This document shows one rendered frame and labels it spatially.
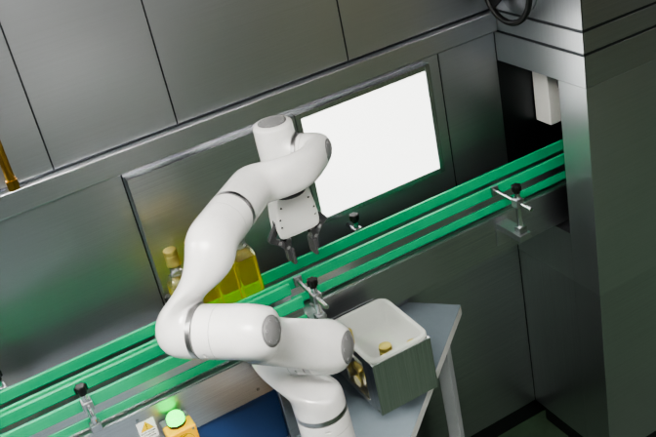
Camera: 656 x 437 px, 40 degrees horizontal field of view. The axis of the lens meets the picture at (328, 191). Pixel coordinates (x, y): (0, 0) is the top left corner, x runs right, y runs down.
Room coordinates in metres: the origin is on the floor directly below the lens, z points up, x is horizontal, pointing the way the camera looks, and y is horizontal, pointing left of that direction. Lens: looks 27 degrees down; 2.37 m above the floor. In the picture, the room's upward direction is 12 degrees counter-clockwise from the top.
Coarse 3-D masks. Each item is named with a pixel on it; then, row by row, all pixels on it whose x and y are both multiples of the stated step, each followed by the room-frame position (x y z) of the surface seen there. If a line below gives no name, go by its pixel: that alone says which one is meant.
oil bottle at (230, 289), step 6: (234, 264) 1.97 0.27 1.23; (234, 270) 1.97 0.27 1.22; (228, 276) 1.96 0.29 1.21; (234, 276) 1.97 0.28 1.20; (222, 282) 1.95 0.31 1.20; (228, 282) 1.96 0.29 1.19; (234, 282) 1.96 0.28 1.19; (222, 288) 1.95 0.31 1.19; (228, 288) 1.96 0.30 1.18; (234, 288) 1.96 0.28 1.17; (240, 288) 1.97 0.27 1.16; (222, 294) 1.95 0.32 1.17; (228, 294) 1.96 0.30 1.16; (234, 294) 1.96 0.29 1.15; (240, 294) 1.97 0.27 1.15; (228, 300) 1.95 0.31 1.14; (234, 300) 1.96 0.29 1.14
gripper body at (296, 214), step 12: (300, 192) 1.72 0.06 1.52; (276, 204) 1.72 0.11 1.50; (288, 204) 1.72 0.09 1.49; (300, 204) 1.73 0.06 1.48; (312, 204) 1.75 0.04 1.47; (276, 216) 1.71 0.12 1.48; (288, 216) 1.72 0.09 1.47; (300, 216) 1.73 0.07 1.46; (312, 216) 1.74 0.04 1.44; (276, 228) 1.72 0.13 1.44; (288, 228) 1.72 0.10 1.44; (300, 228) 1.73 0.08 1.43
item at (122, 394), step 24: (288, 312) 1.89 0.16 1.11; (168, 360) 1.77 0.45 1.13; (192, 360) 1.80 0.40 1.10; (216, 360) 1.81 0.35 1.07; (120, 384) 1.72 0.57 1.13; (144, 384) 1.75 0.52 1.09; (168, 384) 1.76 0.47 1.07; (72, 408) 1.68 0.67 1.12; (96, 408) 1.70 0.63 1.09; (120, 408) 1.72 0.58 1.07; (24, 432) 1.64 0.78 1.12; (48, 432) 1.66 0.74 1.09; (72, 432) 1.67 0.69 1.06
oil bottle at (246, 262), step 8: (240, 248) 1.99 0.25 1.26; (248, 248) 1.99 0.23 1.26; (240, 256) 1.98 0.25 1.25; (248, 256) 1.98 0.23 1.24; (240, 264) 1.97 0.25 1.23; (248, 264) 1.98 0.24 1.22; (256, 264) 1.99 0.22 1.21; (240, 272) 1.97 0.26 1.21; (248, 272) 1.98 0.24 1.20; (256, 272) 1.99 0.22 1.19; (240, 280) 1.98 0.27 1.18; (248, 280) 1.98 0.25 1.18; (256, 280) 1.98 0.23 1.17; (248, 288) 1.97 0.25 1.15; (256, 288) 1.98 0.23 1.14; (264, 288) 1.99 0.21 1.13; (248, 296) 1.97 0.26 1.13
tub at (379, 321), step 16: (368, 304) 2.00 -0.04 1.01; (384, 304) 2.00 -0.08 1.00; (352, 320) 1.97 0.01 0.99; (368, 320) 1.99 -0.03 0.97; (384, 320) 2.00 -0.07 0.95; (400, 320) 1.93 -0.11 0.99; (368, 336) 1.96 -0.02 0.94; (384, 336) 1.94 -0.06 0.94; (400, 336) 1.93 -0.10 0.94; (416, 336) 1.86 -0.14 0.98; (368, 352) 1.89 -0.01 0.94
